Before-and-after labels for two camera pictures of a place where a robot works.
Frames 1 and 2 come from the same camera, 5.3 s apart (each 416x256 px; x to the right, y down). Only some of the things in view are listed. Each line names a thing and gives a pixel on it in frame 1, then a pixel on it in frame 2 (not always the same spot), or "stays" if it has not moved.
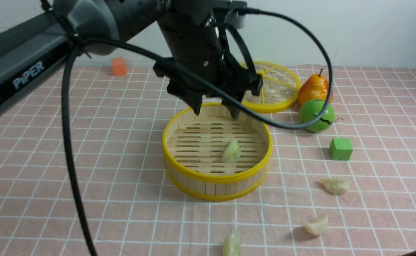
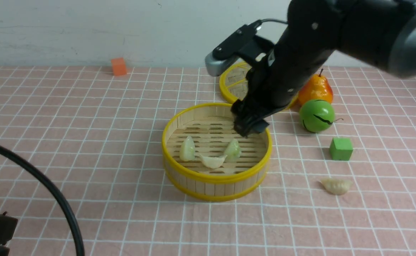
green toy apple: (311, 109) stays
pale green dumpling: (232, 152) stays
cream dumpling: (318, 226) → (213, 162)
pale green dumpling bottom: (232, 245) → (187, 152)
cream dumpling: (336, 186) stays
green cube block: (340, 149) stays
